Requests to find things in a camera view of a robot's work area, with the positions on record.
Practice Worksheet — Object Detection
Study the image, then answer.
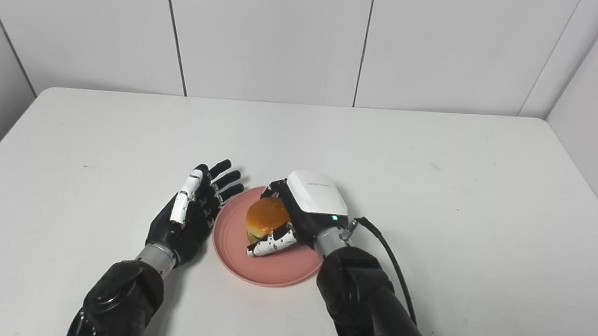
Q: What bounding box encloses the pink round plate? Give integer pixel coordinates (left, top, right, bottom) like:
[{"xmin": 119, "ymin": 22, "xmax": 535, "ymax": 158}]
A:
[{"xmin": 208, "ymin": 182, "xmax": 329, "ymax": 292}]

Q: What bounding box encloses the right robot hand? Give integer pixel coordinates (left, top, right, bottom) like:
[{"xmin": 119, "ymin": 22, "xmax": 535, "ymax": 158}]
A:
[{"xmin": 246, "ymin": 165, "xmax": 353, "ymax": 266}]

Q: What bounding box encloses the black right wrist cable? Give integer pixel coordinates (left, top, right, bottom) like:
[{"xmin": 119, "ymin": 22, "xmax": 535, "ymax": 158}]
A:
[{"xmin": 333, "ymin": 215, "xmax": 427, "ymax": 326}]

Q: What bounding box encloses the toy hamburger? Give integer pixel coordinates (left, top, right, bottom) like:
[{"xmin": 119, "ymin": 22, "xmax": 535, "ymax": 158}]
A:
[{"xmin": 243, "ymin": 194, "xmax": 293, "ymax": 246}]

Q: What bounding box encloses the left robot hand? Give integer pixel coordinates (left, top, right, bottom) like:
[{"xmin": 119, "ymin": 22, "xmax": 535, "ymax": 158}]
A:
[{"xmin": 143, "ymin": 153, "xmax": 248, "ymax": 273}]

